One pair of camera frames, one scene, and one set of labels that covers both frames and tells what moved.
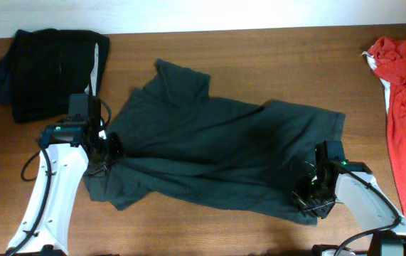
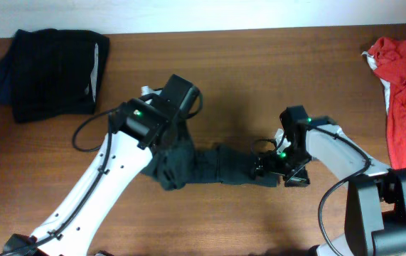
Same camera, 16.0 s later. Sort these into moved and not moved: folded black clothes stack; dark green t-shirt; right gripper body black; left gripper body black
Moved: dark green t-shirt; left gripper body black; right gripper body black
Not moved: folded black clothes stack
